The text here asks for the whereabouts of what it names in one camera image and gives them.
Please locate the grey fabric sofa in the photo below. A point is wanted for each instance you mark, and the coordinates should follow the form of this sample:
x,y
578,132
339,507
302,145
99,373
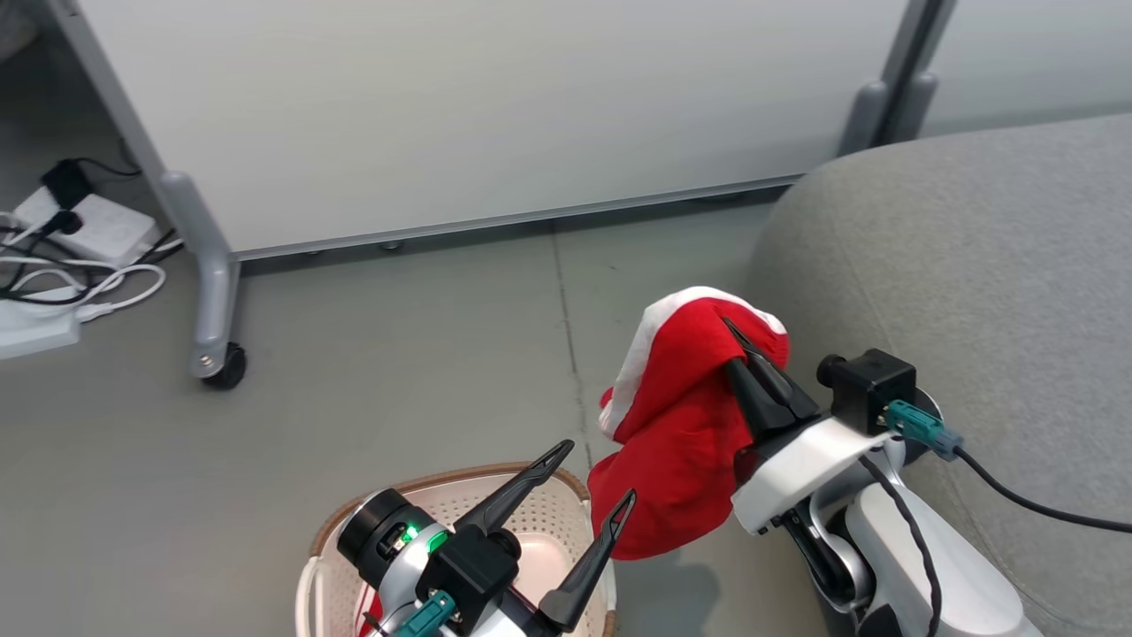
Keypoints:
x,y
973,265

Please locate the black power adapter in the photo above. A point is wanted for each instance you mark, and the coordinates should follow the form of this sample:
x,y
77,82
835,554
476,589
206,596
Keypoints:
x,y
66,183

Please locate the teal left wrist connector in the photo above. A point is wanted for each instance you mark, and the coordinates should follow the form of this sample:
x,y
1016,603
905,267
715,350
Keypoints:
x,y
429,615

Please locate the white power strip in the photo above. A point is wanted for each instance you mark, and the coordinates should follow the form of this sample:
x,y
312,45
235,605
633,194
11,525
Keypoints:
x,y
106,226

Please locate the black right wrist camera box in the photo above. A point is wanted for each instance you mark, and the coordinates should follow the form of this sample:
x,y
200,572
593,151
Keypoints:
x,y
867,385

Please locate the cream perforated laundry basket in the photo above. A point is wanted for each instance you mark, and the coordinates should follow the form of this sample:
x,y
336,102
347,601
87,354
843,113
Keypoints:
x,y
557,531

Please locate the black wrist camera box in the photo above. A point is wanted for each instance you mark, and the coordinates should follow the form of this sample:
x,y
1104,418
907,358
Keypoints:
x,y
469,571
867,385

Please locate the flat white box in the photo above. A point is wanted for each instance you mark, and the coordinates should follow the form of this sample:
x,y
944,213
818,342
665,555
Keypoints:
x,y
35,332

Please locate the red garment with white trim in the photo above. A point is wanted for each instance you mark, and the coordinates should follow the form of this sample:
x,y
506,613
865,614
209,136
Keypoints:
x,y
672,425

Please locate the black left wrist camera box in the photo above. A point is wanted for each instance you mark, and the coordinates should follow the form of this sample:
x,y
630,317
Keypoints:
x,y
469,571

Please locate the black plug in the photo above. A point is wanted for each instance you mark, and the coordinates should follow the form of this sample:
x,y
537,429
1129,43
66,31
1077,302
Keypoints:
x,y
64,221

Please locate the large white partition panel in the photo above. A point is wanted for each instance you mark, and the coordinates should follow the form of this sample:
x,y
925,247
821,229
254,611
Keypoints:
x,y
486,115

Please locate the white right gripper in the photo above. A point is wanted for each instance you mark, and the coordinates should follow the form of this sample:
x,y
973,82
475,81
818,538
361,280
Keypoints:
x,y
814,460

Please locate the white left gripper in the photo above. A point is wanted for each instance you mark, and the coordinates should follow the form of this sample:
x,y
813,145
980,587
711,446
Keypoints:
x,y
522,619

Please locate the small red garment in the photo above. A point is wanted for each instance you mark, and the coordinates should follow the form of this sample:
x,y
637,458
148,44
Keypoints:
x,y
371,619

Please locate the black caster wheel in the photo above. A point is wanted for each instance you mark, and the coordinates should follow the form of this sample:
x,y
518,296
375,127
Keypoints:
x,y
232,367

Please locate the narrow white partition panel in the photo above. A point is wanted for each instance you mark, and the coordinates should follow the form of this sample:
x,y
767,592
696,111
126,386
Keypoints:
x,y
1035,53

